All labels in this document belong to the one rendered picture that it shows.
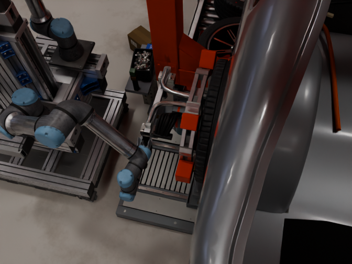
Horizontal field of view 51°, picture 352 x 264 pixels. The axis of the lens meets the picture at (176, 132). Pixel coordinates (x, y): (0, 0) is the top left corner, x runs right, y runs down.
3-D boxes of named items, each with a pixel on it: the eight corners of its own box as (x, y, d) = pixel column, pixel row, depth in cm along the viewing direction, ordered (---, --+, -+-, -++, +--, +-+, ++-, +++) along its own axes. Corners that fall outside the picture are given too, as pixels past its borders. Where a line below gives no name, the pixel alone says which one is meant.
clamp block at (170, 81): (174, 86, 203) (173, 80, 198) (158, 83, 204) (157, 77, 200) (176, 78, 205) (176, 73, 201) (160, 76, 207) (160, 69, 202)
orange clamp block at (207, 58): (213, 69, 186) (216, 52, 184) (198, 67, 188) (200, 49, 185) (214, 68, 193) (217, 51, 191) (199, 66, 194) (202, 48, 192)
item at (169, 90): (193, 102, 188) (193, 89, 179) (156, 95, 191) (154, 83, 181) (199, 75, 196) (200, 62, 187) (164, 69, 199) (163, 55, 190)
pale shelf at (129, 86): (148, 96, 259) (147, 93, 256) (124, 91, 262) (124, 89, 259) (164, 50, 279) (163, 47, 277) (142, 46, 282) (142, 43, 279)
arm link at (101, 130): (66, 91, 168) (146, 155, 185) (52, 109, 163) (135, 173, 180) (74, 84, 158) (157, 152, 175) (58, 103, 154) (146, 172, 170)
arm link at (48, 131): (23, 117, 196) (83, 125, 160) (4, 140, 190) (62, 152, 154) (6, 102, 189) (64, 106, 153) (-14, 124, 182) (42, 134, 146)
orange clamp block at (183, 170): (194, 167, 187) (190, 184, 183) (178, 164, 189) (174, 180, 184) (194, 162, 181) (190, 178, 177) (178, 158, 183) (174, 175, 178)
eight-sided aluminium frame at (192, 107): (191, 185, 208) (191, 138, 161) (180, 182, 209) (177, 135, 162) (210, 106, 234) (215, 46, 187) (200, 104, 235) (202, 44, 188)
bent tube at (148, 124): (183, 135, 178) (183, 123, 169) (145, 128, 181) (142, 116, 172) (191, 105, 187) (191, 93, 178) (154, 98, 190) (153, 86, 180)
